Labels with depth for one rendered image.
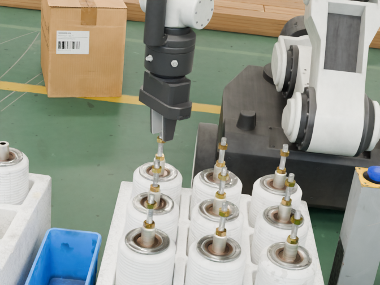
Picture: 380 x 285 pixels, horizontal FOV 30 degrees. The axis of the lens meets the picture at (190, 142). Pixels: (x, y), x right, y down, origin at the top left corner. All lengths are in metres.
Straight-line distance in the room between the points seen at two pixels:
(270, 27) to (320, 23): 1.55
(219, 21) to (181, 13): 1.90
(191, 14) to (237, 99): 0.80
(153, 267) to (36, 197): 0.36
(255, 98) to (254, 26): 1.14
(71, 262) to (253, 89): 0.84
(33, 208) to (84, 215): 0.33
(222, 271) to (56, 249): 0.43
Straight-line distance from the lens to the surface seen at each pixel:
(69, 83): 2.29
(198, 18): 1.21
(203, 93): 2.43
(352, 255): 1.41
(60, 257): 1.47
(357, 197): 1.35
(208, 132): 1.70
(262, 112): 1.92
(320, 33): 1.57
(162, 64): 1.25
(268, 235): 1.27
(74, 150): 1.98
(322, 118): 1.52
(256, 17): 3.10
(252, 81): 2.12
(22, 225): 1.34
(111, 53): 2.27
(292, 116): 1.54
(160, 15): 1.20
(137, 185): 1.37
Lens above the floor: 0.92
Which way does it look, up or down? 26 degrees down
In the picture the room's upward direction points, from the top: 7 degrees clockwise
